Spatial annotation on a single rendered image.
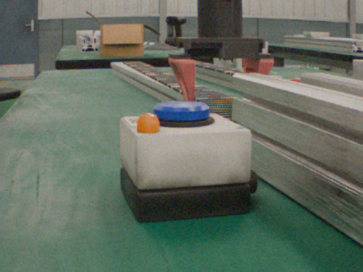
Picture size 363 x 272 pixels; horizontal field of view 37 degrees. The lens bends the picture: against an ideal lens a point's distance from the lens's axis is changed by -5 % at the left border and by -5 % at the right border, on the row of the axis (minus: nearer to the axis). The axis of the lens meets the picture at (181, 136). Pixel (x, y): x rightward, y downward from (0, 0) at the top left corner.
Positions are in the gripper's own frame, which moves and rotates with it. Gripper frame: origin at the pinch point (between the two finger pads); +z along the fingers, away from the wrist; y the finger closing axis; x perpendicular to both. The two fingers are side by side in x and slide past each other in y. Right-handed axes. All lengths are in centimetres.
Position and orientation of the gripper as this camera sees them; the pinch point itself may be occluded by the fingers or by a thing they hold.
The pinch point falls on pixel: (220, 108)
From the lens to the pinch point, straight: 73.9
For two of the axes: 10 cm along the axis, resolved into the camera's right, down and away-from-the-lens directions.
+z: 0.1, 9.8, 1.8
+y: 9.8, -0.5, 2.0
